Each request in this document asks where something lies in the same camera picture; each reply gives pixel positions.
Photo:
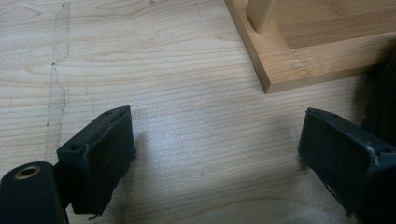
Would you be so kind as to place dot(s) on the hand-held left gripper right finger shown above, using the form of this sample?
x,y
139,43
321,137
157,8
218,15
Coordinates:
x,y
348,158

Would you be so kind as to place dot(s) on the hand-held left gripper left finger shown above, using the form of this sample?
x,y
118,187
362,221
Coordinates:
x,y
96,161

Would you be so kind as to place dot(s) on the wooden shoe rack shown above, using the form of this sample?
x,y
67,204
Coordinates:
x,y
311,65

